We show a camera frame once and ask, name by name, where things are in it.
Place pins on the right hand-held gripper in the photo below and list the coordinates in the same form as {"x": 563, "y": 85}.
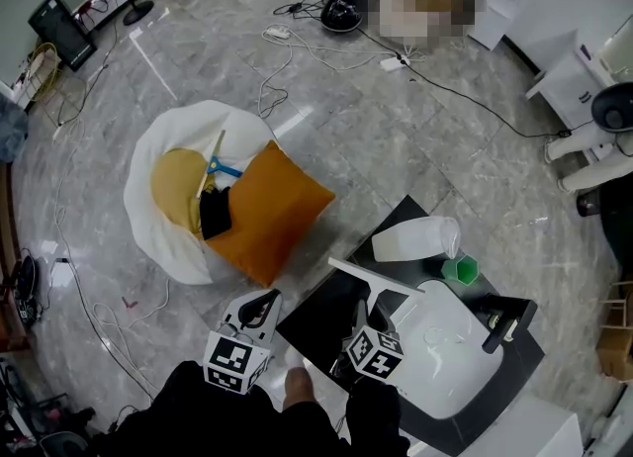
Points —
{"x": 373, "y": 353}

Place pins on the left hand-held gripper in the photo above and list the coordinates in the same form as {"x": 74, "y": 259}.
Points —
{"x": 230, "y": 358}

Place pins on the person's right forearm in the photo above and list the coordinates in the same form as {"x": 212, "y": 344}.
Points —
{"x": 376, "y": 415}

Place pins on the black vanity counter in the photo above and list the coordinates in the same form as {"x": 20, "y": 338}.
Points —
{"x": 321, "y": 316}

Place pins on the person's black clothing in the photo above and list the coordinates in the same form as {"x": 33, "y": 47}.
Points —
{"x": 222, "y": 425}

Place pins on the person's leg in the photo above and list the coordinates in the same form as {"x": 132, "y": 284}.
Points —
{"x": 299, "y": 388}

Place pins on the white detergent bottle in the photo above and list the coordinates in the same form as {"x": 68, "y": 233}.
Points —
{"x": 410, "y": 240}

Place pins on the white sink basin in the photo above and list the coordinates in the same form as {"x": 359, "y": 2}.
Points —
{"x": 445, "y": 371}

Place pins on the green cup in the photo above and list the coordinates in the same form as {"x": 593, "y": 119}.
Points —
{"x": 462, "y": 269}

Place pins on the white beanbag chair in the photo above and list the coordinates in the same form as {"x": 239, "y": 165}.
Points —
{"x": 173, "y": 252}

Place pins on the black faucet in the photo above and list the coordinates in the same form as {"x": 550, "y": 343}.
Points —
{"x": 514, "y": 311}

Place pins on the black pouch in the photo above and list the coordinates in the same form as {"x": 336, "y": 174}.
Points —
{"x": 215, "y": 215}

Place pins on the large orange cushion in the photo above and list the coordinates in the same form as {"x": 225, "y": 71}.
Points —
{"x": 272, "y": 212}

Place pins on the yellow cushion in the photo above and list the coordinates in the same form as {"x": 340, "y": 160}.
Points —
{"x": 173, "y": 188}

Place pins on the black trash bin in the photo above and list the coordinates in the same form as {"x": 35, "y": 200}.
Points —
{"x": 588, "y": 204}

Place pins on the cardboard box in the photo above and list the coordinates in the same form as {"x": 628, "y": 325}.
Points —
{"x": 615, "y": 356}

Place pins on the light wooden chair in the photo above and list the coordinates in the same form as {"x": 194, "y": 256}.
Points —
{"x": 620, "y": 301}

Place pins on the white power strip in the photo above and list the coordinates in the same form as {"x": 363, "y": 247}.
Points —
{"x": 278, "y": 32}
{"x": 394, "y": 63}

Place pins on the white washstand cabinet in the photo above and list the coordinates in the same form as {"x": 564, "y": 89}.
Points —
{"x": 564, "y": 84}

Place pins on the black round floor device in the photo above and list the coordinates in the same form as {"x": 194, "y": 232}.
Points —
{"x": 340, "y": 12}

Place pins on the blue denim cloth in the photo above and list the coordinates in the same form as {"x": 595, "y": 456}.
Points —
{"x": 11, "y": 131}

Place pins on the black flat monitor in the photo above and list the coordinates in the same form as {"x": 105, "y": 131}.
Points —
{"x": 62, "y": 32}

